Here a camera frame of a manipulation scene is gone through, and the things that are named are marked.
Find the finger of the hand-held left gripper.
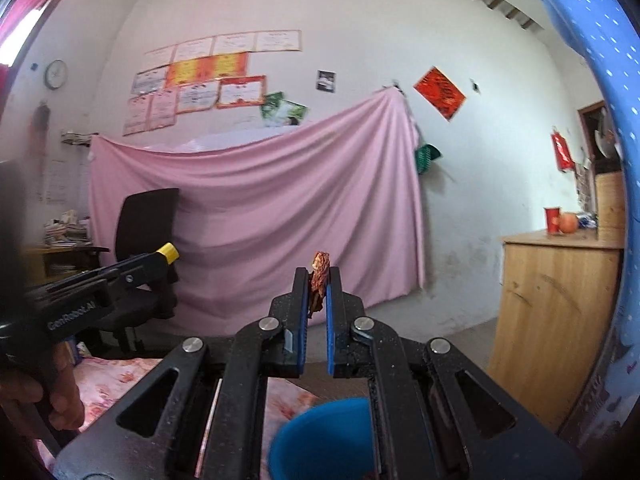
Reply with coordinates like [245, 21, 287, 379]
[47, 251, 168, 288]
[106, 266, 177, 303]

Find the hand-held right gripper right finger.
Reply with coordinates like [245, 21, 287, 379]
[325, 266, 584, 480]

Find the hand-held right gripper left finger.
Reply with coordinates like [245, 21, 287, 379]
[52, 266, 313, 480]

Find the red brown wrapper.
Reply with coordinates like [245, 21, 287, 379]
[308, 251, 331, 319]

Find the blue plastic bin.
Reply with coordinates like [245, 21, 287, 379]
[267, 397, 376, 480]

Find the person's left hand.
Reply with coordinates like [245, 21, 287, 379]
[0, 345, 86, 432]

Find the black office chair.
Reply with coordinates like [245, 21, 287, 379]
[90, 188, 181, 357]

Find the yellow wooden shelf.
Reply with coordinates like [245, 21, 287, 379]
[20, 244, 108, 281]

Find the stack of books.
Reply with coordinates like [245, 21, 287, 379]
[44, 209, 93, 247]

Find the pink floral blanket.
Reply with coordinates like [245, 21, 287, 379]
[30, 357, 321, 471]

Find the hanging red tassel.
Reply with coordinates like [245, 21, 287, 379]
[32, 102, 51, 152]

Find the green hanging basket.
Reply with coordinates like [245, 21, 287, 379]
[414, 143, 443, 176]

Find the green picture poster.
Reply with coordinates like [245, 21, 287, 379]
[281, 101, 308, 126]
[259, 91, 286, 120]

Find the light wooden cabinet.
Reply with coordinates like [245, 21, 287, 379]
[487, 230, 626, 431]

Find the red paper poster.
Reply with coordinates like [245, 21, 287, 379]
[413, 66, 467, 123]

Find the red curtain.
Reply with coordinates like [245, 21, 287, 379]
[0, 0, 96, 66]

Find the red hanging decoration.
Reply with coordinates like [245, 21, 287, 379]
[551, 130, 576, 172]

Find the upright wooden board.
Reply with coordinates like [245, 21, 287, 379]
[595, 171, 627, 248]

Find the blue dotted cloth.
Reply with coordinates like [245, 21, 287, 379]
[510, 0, 640, 456]

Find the white wall calendar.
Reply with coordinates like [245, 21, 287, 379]
[42, 160, 81, 206]

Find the pink cloth wall hanging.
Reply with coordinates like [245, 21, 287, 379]
[87, 87, 429, 333]

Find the round wall clock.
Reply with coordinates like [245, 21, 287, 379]
[45, 59, 68, 87]

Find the group of wall certificates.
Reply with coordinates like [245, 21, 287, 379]
[122, 30, 303, 137]

